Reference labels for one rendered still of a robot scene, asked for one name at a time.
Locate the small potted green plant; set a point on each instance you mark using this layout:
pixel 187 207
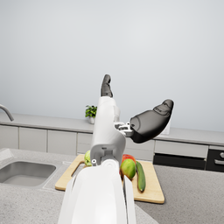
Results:
pixel 91 113

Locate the pale green cabbage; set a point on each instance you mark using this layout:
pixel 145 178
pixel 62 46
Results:
pixel 87 158

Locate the red tomato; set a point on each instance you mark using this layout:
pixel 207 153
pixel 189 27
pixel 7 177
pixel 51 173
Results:
pixel 128 157

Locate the green red mango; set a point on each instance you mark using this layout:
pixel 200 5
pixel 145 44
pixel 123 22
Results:
pixel 128 168

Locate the pale cabinet run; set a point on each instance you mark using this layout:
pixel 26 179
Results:
pixel 49 141

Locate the green cucumber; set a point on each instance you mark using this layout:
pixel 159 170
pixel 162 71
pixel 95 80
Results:
pixel 141 176

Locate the wooden cutting board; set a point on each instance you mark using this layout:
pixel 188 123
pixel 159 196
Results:
pixel 150 186

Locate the steel kitchen sink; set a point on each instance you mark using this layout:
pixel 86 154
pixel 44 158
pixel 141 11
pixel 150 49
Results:
pixel 24 172

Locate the grey curved faucet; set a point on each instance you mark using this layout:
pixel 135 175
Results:
pixel 6 112

